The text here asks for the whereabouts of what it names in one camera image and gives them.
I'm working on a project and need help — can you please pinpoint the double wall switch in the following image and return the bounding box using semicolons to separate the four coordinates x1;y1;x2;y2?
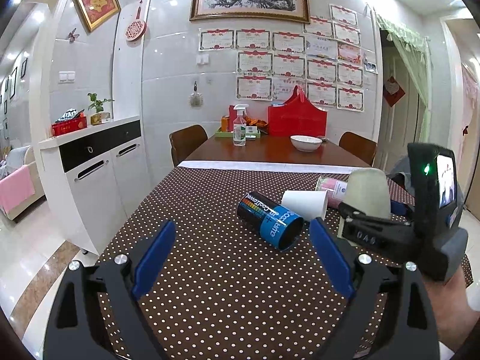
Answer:
58;72;76;84

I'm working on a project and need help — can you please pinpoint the white ceramic bowl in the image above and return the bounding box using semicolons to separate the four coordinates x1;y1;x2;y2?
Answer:
290;135;323;153

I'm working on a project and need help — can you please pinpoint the brown wooden chair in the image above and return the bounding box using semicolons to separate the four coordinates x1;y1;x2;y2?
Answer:
338;132;377;165
169;124;208;167

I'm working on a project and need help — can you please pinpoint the red diamond door decoration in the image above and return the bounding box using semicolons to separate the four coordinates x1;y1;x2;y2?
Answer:
383;76;405;107

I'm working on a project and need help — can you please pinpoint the green tray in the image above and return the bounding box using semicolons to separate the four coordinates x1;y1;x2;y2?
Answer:
215;126;261;140

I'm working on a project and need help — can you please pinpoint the orange snacks pile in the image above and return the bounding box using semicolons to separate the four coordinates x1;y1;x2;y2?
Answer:
245;116;268;129

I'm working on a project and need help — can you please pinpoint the green door curtain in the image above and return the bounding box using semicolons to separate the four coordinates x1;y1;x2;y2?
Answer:
376;13;432;143

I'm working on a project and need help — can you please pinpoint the blue black can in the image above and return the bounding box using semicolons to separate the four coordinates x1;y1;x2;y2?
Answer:
237;192;304;252

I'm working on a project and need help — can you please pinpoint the beige green paper cup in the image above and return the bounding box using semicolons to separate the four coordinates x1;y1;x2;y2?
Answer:
341;168;391;220

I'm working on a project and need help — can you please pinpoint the clear spray bottle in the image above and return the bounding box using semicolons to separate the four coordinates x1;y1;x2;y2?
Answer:
233;104;248;147

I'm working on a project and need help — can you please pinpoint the pink towel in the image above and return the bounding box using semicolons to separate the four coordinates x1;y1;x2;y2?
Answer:
0;165;35;214

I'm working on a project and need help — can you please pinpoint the red round hanging ornament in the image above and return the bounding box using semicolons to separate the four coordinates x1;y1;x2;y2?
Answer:
124;0;146;42

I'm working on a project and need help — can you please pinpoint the brown polka dot tablecloth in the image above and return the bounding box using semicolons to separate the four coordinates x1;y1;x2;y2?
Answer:
95;166;475;360

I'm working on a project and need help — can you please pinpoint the pink green labelled jar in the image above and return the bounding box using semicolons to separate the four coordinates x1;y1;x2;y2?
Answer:
316;177;347;209

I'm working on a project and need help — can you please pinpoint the right brown wooden chair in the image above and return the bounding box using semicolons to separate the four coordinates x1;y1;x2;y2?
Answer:
338;132;377;165

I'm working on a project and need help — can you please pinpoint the small red box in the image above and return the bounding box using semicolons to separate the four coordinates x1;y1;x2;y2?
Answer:
229;105;237;133

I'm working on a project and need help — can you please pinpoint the red tissue box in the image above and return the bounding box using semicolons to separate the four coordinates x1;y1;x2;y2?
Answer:
51;113;87;137

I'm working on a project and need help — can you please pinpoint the white table runner cloth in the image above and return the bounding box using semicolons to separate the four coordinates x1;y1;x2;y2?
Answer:
179;160;360;175

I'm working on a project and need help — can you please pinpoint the butterfly wall decoration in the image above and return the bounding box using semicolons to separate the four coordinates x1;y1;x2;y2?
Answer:
67;28;80;43

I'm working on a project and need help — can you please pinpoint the right hand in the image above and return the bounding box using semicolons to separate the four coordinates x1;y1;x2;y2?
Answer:
423;266;479;352

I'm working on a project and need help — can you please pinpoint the small potted plant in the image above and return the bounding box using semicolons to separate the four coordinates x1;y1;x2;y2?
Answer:
87;93;114;125

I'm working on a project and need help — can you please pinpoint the white black sideboard cabinet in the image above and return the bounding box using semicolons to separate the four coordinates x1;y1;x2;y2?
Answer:
37;116;153;255

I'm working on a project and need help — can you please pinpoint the white paper cup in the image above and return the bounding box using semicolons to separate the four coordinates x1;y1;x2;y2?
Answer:
281;190;328;221

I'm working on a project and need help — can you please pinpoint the red gift bag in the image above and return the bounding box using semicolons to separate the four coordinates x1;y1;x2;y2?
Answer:
268;85;327;137

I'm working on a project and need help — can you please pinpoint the left brown wooden chair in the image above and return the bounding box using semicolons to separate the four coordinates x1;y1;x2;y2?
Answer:
169;124;208;167

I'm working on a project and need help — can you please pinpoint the hanging brush on wall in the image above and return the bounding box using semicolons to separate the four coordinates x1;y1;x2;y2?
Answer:
189;81;203;108

